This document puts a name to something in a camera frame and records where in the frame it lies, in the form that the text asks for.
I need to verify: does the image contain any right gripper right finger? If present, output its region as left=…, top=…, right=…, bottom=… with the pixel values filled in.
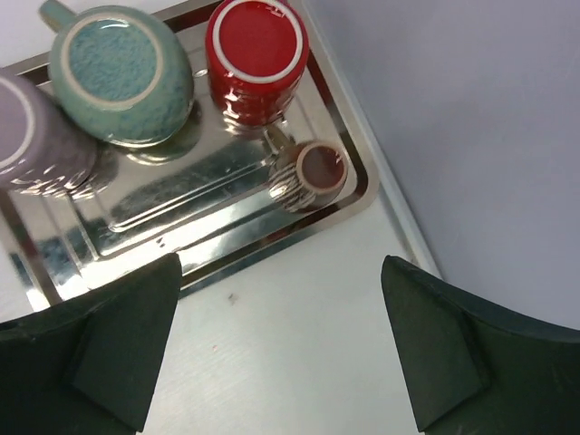
left=381, top=256, right=579, bottom=434

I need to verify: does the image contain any brown striped small cup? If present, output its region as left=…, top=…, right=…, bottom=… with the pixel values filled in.
left=266, top=125, right=349, bottom=213

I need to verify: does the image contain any red mug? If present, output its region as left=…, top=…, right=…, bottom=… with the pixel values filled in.
left=205, top=0, right=310, bottom=128

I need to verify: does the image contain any teal mug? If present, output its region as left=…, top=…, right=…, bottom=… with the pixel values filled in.
left=39, top=1, right=194, bottom=148

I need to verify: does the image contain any metal tray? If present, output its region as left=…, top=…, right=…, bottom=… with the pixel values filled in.
left=1, top=1, right=379, bottom=310

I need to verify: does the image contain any lilac mug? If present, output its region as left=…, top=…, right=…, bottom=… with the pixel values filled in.
left=1, top=68, right=98, bottom=196

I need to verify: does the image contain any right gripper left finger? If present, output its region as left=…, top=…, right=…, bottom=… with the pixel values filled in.
left=1, top=254, right=182, bottom=434

